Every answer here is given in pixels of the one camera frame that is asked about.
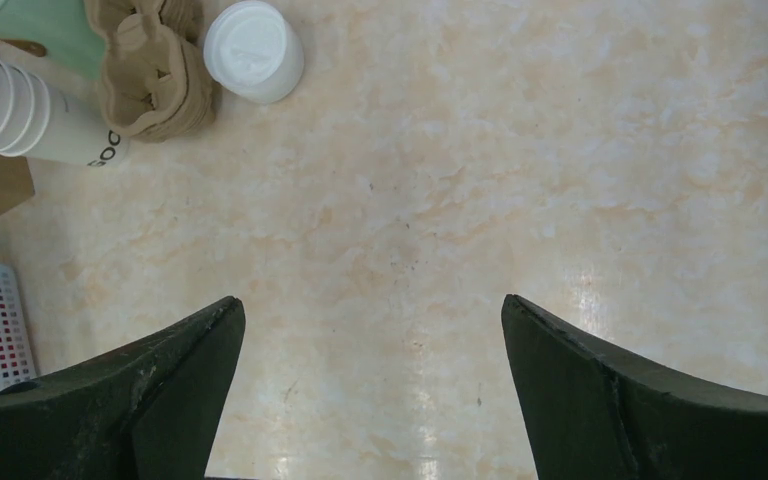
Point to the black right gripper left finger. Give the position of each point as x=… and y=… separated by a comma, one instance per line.
x=146, y=410

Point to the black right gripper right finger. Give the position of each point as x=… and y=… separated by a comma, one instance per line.
x=594, y=410

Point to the brown pulp cup carrier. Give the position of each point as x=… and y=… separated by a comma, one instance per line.
x=154, y=84

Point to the stack of white paper cups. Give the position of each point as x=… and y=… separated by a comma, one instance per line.
x=37, y=120

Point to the stack of white lids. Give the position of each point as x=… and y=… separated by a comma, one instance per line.
x=253, y=51

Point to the green straw holder cup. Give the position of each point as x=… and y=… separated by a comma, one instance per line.
x=60, y=26

